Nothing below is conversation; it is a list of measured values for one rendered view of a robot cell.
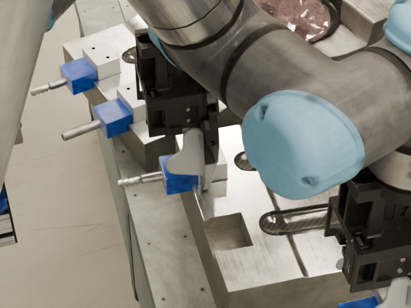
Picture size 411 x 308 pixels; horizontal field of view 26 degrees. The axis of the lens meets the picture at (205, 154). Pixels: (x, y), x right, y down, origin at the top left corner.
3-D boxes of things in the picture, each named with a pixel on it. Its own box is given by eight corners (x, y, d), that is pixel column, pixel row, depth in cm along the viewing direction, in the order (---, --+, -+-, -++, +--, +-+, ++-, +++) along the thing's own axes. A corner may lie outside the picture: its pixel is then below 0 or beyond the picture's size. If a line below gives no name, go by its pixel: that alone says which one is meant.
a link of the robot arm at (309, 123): (205, 142, 67) (313, 86, 72) (306, 231, 61) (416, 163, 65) (205, 59, 62) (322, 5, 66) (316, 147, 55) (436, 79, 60)
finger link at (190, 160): (166, 194, 107) (159, 126, 102) (214, 186, 108) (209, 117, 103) (171, 208, 104) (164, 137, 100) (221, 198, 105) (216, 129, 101)
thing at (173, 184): (123, 213, 108) (120, 182, 105) (115, 184, 112) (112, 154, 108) (227, 194, 111) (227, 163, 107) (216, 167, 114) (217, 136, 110)
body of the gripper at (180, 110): (136, 101, 105) (131, 16, 97) (207, 90, 107) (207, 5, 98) (150, 144, 100) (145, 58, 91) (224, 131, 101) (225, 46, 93)
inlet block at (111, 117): (73, 162, 120) (68, 133, 116) (57, 141, 123) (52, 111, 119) (158, 128, 125) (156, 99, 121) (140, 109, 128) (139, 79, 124)
